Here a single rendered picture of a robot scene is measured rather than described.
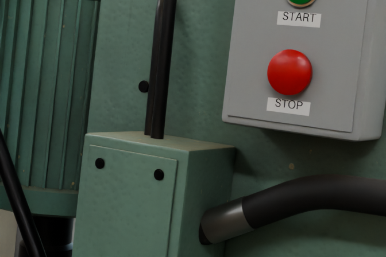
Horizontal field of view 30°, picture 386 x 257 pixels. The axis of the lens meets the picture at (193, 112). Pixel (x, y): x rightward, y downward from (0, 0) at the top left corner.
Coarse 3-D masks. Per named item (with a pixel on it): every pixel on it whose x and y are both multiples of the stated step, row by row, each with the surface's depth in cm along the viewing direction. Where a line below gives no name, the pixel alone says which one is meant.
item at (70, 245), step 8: (32, 216) 77; (40, 216) 76; (40, 224) 76; (48, 224) 76; (56, 224) 76; (64, 224) 77; (72, 224) 78; (40, 232) 76; (48, 232) 76; (56, 232) 76; (64, 232) 77; (48, 240) 76; (56, 240) 77; (64, 240) 77; (24, 248) 77; (48, 248) 76; (56, 248) 76; (64, 248) 77; (24, 256) 76; (48, 256) 76; (56, 256) 76; (64, 256) 77
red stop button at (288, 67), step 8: (280, 56) 47; (288, 56) 47; (296, 56) 47; (304, 56) 47; (272, 64) 47; (280, 64) 47; (288, 64) 47; (296, 64) 46; (304, 64) 46; (272, 72) 47; (280, 72) 47; (288, 72) 47; (296, 72) 46; (304, 72) 46; (272, 80) 47; (280, 80) 47; (288, 80) 47; (296, 80) 46; (304, 80) 46; (280, 88) 47; (288, 88) 47; (296, 88) 47; (304, 88) 47
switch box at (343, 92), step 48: (240, 0) 49; (336, 0) 46; (384, 0) 47; (240, 48) 49; (288, 48) 48; (336, 48) 46; (384, 48) 48; (240, 96) 49; (288, 96) 48; (336, 96) 46; (384, 96) 50
